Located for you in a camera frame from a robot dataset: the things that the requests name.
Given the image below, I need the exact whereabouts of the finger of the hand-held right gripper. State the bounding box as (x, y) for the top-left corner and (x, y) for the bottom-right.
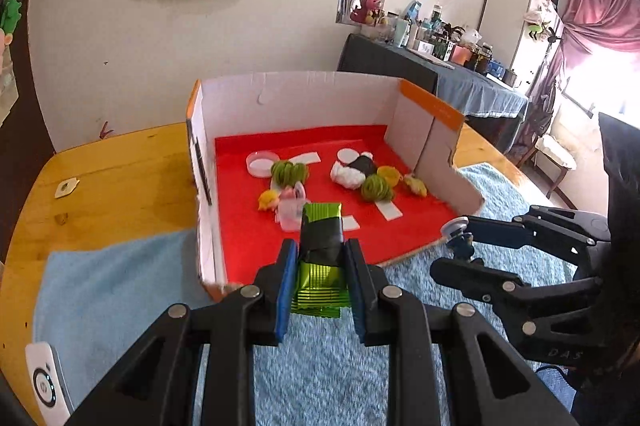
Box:
(430, 256), (604, 343)
(442, 206), (602, 260)

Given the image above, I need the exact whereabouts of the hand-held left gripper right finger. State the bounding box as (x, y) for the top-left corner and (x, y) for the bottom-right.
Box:
(344, 237), (578, 426)

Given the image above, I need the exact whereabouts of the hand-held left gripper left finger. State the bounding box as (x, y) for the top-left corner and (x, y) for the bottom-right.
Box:
(65, 238), (300, 426)

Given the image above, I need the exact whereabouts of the green packet with black tape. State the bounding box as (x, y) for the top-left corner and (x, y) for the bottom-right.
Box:
(290, 202), (353, 319)

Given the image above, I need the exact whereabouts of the clear plastic bottle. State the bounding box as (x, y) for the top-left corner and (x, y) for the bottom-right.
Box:
(275, 201), (306, 233)

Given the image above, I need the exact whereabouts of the orange cardboard box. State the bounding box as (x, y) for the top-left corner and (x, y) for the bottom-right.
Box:
(185, 72), (487, 302)

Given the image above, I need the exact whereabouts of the yellow-green plush toy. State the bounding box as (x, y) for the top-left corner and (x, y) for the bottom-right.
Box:
(402, 173), (428, 197)

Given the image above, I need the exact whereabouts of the green plush cabbage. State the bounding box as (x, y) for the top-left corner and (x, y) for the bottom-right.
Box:
(361, 173), (396, 204)
(270, 159), (308, 187)

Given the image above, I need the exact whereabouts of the black white cloth roll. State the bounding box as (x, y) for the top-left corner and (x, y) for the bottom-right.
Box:
(330, 151), (378, 189)

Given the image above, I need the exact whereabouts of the yellow bottle cap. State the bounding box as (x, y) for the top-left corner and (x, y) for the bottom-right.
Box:
(377, 165), (403, 187)

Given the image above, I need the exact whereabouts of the clear plastic lid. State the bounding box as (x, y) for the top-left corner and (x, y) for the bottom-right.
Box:
(246, 150), (281, 178)

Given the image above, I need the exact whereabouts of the white chair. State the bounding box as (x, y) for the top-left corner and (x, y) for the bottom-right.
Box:
(532, 126), (576, 199)

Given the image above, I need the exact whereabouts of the side table with grey-blue cloth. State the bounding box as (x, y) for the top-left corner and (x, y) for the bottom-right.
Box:
(337, 33), (530, 154)

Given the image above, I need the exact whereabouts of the blue fluffy blanket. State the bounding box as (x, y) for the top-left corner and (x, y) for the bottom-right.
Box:
(32, 161), (581, 426)

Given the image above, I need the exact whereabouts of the group of bottles and jars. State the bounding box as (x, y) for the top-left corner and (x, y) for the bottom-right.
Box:
(370, 0), (523, 87)

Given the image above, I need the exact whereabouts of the green hanging toy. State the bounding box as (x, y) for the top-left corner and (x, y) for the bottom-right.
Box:
(525, 8), (558, 42)

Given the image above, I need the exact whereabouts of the white fridge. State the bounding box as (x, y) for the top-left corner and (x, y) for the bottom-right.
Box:
(477, 0), (566, 82)

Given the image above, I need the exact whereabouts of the pink curtain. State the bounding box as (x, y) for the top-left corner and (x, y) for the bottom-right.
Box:
(520, 0), (640, 157)

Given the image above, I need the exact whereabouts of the small white tag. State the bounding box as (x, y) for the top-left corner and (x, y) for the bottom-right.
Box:
(54, 177), (81, 199)

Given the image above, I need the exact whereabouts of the white flat electronic device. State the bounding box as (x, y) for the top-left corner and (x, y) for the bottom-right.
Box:
(24, 342), (76, 426)

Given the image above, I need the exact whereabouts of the red rabbit plush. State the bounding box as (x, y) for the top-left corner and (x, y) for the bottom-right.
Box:
(350, 0), (383, 24)

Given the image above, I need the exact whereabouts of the dark wooden door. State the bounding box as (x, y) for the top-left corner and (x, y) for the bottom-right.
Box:
(0, 0), (56, 257)

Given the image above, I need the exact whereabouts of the green plush toy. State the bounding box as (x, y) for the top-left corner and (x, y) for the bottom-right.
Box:
(0, 0), (23, 37)

